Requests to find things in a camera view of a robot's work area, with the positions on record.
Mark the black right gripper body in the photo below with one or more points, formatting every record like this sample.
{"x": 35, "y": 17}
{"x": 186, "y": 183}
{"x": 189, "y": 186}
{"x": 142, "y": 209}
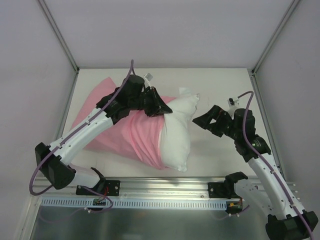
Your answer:
{"x": 220, "y": 120}

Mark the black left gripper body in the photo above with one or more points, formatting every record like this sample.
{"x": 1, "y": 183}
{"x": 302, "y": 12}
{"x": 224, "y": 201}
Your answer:
{"x": 152, "y": 102}

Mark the pink pillowcase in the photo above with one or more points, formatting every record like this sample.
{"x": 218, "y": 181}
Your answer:
{"x": 135, "y": 137}

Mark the white pillow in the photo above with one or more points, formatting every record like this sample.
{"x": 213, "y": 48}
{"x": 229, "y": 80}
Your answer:
{"x": 174, "y": 140}

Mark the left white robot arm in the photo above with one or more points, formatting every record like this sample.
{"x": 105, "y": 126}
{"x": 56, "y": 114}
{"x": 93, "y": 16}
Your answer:
{"x": 55, "y": 160}

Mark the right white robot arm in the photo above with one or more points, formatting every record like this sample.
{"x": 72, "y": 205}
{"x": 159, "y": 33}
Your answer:
{"x": 286, "y": 217}

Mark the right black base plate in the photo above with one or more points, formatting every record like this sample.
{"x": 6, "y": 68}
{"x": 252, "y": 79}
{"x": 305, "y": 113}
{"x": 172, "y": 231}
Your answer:
{"x": 220, "y": 190}

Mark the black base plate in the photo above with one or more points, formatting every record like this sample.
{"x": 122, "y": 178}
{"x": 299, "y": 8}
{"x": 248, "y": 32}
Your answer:
{"x": 105, "y": 187}
{"x": 220, "y": 190}

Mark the aluminium mounting rail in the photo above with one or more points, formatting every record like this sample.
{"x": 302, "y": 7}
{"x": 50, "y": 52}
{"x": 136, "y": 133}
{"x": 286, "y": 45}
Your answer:
{"x": 194, "y": 188}

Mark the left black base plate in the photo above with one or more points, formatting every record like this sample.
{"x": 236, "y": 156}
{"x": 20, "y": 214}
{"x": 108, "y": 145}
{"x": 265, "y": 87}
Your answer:
{"x": 105, "y": 187}

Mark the left aluminium frame post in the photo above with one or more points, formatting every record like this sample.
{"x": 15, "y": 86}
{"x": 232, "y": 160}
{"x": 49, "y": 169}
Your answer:
{"x": 58, "y": 34}

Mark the aluminium frame post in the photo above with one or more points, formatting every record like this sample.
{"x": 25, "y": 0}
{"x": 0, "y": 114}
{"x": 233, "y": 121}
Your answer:
{"x": 276, "y": 34}
{"x": 58, "y": 34}

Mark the white slotted cable duct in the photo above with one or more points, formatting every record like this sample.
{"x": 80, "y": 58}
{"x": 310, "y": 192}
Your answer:
{"x": 117, "y": 203}

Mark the right aluminium frame post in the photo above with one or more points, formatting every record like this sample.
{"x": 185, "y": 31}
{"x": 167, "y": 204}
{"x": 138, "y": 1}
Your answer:
{"x": 276, "y": 34}

